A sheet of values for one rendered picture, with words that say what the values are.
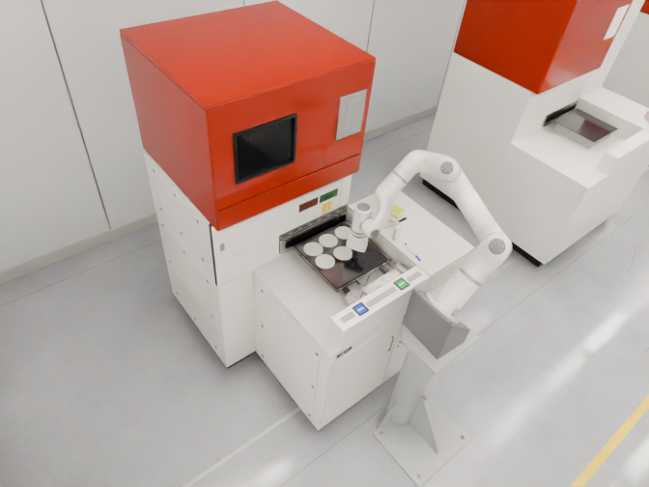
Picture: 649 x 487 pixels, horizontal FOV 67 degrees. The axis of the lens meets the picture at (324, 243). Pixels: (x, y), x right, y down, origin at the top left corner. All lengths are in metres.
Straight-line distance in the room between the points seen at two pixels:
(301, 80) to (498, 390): 2.25
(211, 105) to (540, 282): 2.98
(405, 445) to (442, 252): 1.12
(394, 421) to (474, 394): 0.56
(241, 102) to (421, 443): 2.08
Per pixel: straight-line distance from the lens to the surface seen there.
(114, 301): 3.61
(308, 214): 2.54
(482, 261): 2.18
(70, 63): 3.30
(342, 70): 2.12
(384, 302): 2.28
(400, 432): 3.03
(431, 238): 2.64
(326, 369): 2.34
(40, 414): 3.28
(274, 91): 1.94
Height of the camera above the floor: 2.70
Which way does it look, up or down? 44 degrees down
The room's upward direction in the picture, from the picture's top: 6 degrees clockwise
